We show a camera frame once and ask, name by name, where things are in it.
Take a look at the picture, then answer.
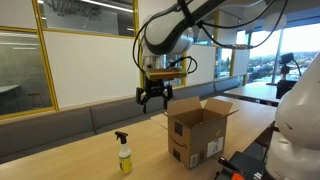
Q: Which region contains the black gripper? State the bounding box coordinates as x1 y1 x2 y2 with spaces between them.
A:
135 78 175 115

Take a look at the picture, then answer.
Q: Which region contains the white spray bottle yellow label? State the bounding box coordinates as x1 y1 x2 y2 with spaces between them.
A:
114 130 134 175

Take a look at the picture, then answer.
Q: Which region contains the open cardboard box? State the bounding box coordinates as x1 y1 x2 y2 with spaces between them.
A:
151 95 240 170

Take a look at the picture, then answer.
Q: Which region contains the red black screwdriver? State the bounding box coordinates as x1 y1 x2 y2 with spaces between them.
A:
217 156 241 174

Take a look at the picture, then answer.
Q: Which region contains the wooden background table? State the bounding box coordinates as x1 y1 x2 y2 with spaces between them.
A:
223 81 283 105

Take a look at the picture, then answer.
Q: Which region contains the grey upholstered bench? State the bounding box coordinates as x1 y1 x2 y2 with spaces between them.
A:
0 76 242 165

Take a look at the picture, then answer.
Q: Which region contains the black tool case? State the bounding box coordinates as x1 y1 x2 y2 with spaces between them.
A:
216 150 268 180

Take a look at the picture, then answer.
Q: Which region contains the orange black tool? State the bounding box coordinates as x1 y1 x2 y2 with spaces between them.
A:
229 171 246 180

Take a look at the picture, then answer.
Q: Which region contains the white globe pendant lamp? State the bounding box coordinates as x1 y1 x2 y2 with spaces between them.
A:
262 12 288 33

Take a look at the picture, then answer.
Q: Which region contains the brown wrist camera box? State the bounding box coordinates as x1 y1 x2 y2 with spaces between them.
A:
145 67 187 81

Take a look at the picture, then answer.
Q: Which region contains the black camera cable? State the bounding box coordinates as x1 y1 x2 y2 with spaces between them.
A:
165 55 199 75

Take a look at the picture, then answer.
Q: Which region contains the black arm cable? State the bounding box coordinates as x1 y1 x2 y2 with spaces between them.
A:
198 0 290 50

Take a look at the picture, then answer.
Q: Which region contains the yellow window frame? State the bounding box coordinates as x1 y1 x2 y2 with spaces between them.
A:
0 0 255 122

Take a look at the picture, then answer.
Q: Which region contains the black camera on tripod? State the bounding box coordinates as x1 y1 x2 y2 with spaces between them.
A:
275 52 303 100

